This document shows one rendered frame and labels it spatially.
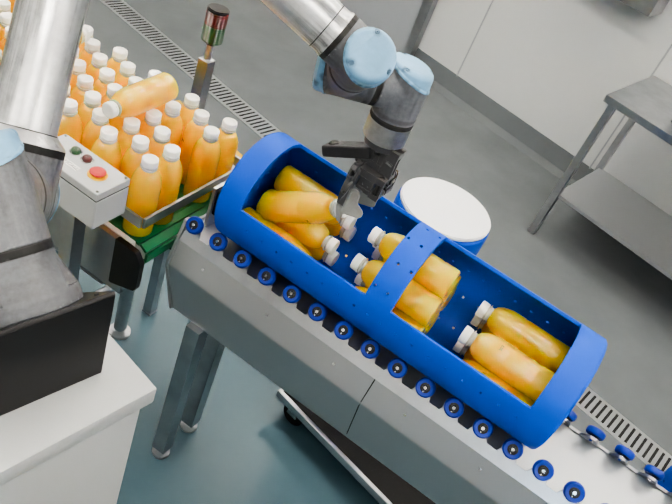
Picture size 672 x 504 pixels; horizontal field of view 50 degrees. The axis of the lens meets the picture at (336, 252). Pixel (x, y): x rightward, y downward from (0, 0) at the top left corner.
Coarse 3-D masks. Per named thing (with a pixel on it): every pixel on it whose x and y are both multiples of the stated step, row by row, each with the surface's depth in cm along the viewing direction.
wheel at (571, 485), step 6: (564, 486) 151; (570, 486) 150; (576, 486) 150; (582, 486) 150; (564, 492) 151; (570, 492) 150; (576, 492) 150; (582, 492) 150; (570, 498) 150; (576, 498) 150; (582, 498) 150
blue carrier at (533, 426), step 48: (288, 144) 164; (240, 192) 159; (336, 192) 178; (240, 240) 165; (432, 240) 154; (336, 288) 155; (384, 288) 150; (480, 288) 169; (384, 336) 154; (432, 336) 172; (576, 336) 146; (480, 384) 146; (576, 384) 140; (528, 432) 145
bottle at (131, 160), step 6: (126, 150) 170; (132, 150) 169; (138, 150) 168; (144, 150) 169; (126, 156) 169; (132, 156) 168; (138, 156) 168; (126, 162) 169; (132, 162) 168; (138, 162) 169; (120, 168) 172; (126, 168) 170; (132, 168) 169; (126, 174) 170
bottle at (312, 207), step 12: (276, 192) 163; (288, 192) 161; (300, 192) 159; (312, 192) 158; (264, 204) 162; (276, 204) 161; (288, 204) 159; (300, 204) 157; (312, 204) 155; (324, 204) 155; (264, 216) 164; (276, 216) 162; (288, 216) 160; (300, 216) 158; (312, 216) 156; (324, 216) 155
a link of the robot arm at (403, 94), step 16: (400, 64) 130; (416, 64) 133; (400, 80) 131; (416, 80) 130; (432, 80) 133; (384, 96) 132; (400, 96) 132; (416, 96) 132; (384, 112) 135; (400, 112) 134; (416, 112) 136; (400, 128) 136
